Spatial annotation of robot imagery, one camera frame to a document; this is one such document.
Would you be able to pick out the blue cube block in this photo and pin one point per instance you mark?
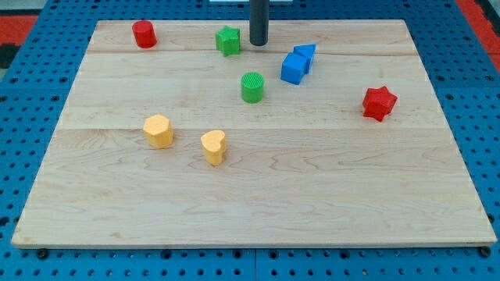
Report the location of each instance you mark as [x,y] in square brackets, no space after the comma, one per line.
[293,68]

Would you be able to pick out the blue triangle block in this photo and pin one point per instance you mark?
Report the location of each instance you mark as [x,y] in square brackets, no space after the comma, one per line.
[307,51]

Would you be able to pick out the yellow heart block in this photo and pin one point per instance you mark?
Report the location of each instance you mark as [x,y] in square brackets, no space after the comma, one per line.
[214,146]

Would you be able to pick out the green cylinder block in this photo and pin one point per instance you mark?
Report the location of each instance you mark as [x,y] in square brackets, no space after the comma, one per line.
[252,87]

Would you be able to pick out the light wooden board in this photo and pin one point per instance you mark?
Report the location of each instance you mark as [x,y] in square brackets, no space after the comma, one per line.
[303,167]

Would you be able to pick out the yellow hexagon block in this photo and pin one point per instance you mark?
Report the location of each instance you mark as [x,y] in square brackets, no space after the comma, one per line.
[158,131]

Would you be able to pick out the green star block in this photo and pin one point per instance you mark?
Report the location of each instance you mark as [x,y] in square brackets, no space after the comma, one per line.
[228,41]

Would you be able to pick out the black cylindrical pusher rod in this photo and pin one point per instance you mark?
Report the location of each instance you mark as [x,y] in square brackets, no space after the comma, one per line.
[258,21]

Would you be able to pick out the red star block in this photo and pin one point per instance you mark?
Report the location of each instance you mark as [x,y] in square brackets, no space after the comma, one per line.
[378,103]

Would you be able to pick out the red cylinder block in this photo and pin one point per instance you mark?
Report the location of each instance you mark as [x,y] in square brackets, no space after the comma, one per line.
[144,34]

